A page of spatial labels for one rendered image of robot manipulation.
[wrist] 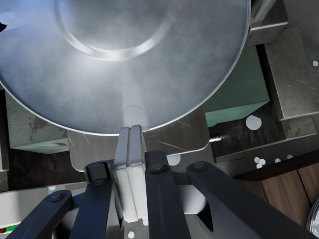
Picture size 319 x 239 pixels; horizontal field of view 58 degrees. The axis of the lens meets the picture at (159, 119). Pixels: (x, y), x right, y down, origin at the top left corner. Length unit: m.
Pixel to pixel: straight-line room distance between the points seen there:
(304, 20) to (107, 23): 1.10
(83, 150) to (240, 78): 0.27
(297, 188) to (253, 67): 0.40
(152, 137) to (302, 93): 0.27
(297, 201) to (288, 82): 0.38
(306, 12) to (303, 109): 0.92
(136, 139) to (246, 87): 0.31
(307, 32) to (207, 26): 1.02
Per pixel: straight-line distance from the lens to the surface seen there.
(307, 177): 0.80
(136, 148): 0.15
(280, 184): 0.77
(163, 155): 0.16
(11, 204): 0.49
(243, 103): 0.45
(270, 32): 0.45
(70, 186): 1.08
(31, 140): 0.46
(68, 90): 0.31
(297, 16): 1.35
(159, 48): 0.31
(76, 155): 0.30
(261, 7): 0.40
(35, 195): 0.55
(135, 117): 0.29
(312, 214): 0.78
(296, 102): 0.48
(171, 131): 0.29
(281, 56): 0.49
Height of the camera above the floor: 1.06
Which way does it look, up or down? 80 degrees down
